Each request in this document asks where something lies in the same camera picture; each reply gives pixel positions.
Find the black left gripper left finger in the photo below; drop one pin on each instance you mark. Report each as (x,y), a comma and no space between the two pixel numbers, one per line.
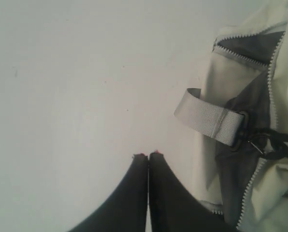
(125,210)

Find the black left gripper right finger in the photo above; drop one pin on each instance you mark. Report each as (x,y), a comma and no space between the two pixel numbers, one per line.
(173,208)

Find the white canvas duffel bag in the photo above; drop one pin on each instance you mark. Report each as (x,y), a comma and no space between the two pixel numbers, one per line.
(240,117)

